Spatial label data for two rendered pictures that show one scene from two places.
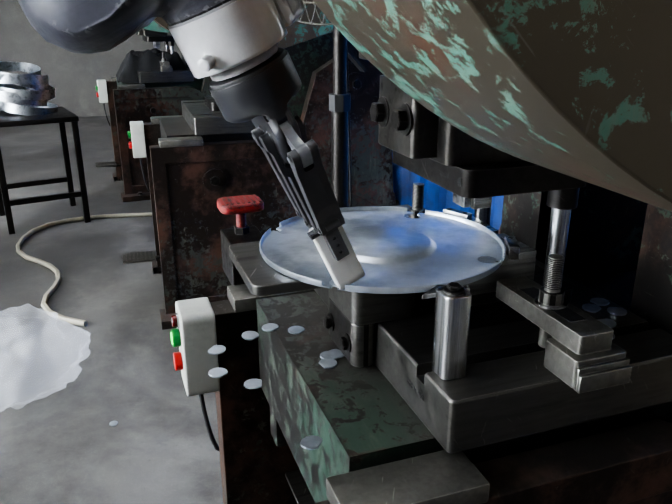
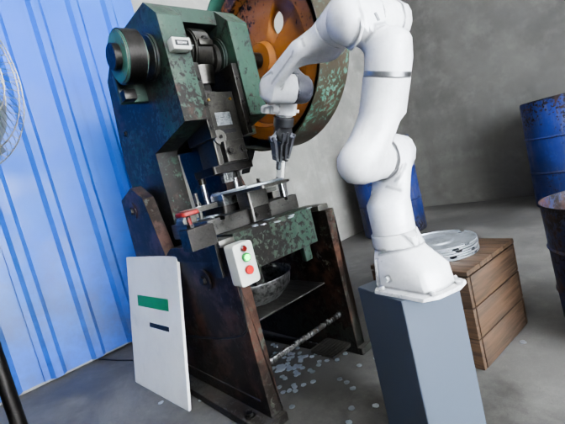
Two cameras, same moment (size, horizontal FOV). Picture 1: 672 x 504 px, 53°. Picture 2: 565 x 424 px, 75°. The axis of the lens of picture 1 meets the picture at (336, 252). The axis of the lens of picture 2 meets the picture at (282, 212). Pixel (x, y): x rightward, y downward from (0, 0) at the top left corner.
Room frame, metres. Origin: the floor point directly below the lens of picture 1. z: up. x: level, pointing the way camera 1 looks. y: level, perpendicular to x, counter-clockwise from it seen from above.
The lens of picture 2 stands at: (1.18, 1.34, 0.80)
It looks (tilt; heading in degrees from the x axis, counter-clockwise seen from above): 6 degrees down; 249
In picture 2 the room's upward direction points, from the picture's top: 14 degrees counter-clockwise
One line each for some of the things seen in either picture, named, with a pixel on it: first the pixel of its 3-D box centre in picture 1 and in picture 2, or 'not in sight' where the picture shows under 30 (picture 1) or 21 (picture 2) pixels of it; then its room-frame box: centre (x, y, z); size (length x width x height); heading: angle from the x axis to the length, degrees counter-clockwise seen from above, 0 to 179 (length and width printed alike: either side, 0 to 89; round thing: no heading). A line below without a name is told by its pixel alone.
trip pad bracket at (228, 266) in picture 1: (246, 286); (203, 252); (1.01, 0.15, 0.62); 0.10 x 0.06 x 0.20; 20
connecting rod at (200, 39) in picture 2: not in sight; (199, 73); (0.80, -0.17, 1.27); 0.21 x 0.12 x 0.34; 110
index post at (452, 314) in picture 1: (451, 329); (282, 185); (0.59, -0.11, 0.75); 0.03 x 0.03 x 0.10; 20
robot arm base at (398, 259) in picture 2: not in sight; (410, 258); (0.59, 0.60, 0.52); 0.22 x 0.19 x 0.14; 91
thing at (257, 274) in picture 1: (343, 299); (259, 202); (0.74, -0.01, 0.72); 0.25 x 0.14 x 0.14; 110
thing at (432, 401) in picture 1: (468, 310); (236, 215); (0.80, -0.17, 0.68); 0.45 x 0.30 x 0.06; 20
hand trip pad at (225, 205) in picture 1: (241, 222); (189, 222); (1.03, 0.15, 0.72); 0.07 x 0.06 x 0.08; 110
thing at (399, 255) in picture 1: (381, 243); (247, 187); (0.76, -0.05, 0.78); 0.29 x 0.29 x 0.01
